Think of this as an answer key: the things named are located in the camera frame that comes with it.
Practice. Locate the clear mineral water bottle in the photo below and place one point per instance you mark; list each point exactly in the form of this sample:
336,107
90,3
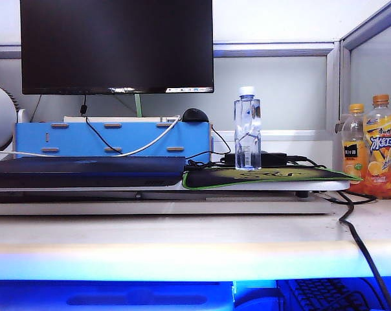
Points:
247,136

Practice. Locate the small orange juice bottle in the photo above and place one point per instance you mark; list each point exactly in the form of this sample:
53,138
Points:
352,152

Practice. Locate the yellow iced tea bottle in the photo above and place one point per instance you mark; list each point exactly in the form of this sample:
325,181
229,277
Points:
381,155

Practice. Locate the black green-edged mouse pad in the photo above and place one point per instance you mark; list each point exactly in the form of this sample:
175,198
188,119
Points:
215,178

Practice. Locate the black computer mouse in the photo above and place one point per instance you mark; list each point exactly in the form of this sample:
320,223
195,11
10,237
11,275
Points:
195,116

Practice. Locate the black power adapter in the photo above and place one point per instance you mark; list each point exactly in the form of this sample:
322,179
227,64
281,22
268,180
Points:
276,158

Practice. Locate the white desk riser platform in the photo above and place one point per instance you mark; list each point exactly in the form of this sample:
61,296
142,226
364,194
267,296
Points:
279,185

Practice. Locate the blue wooden monitor riser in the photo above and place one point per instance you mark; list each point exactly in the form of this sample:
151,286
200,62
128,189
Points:
69,139

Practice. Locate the black computer monitor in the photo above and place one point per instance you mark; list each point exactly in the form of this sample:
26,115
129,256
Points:
118,45

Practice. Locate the black keyboard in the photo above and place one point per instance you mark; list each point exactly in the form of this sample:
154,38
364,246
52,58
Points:
318,291

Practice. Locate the white desk fan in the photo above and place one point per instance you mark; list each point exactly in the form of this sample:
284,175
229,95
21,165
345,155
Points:
1,123

